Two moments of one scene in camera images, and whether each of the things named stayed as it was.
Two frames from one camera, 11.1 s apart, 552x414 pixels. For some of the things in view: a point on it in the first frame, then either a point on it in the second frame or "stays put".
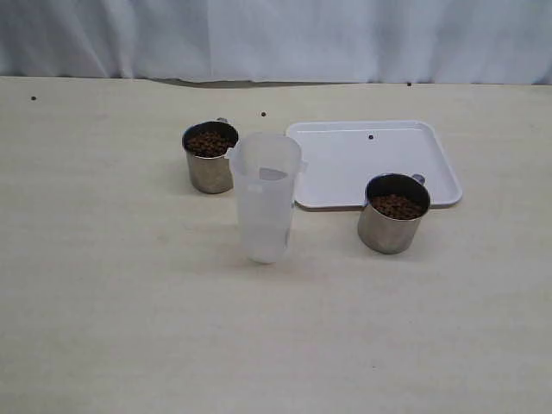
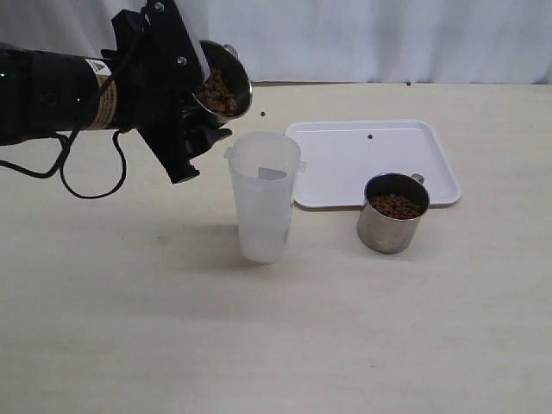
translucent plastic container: (266, 166) stays put
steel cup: (206, 144) → (228, 90)
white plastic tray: (342, 155) stays put
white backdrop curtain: (222, 43) stays put
